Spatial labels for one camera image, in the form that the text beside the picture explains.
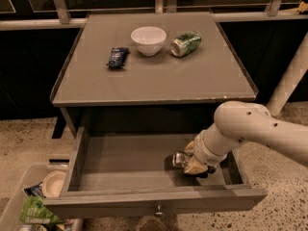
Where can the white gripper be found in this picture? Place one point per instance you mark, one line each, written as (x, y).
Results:
(205, 154)

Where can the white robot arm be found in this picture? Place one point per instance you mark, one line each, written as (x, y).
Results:
(237, 122)

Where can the metal drawer knob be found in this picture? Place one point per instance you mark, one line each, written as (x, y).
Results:
(159, 212)

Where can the open grey top drawer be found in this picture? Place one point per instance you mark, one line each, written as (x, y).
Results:
(129, 174)

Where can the grey cabinet with flat top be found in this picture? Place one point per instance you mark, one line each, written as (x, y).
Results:
(212, 72)

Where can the green soda can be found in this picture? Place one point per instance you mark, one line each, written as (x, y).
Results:
(186, 43)

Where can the white ceramic bowl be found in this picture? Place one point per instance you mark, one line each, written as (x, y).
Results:
(149, 40)

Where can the dark blue snack packet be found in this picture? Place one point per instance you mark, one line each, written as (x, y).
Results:
(118, 57)

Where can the white paper bowl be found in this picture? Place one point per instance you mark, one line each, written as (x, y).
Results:
(52, 184)

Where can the dark snack bag in bin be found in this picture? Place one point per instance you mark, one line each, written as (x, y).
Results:
(35, 190)

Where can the green chip bag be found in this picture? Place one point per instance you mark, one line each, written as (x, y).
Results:
(34, 211)

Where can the clear plastic storage bin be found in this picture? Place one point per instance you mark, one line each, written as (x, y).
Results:
(33, 175)

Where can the metal window railing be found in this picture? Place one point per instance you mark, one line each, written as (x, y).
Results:
(33, 14)

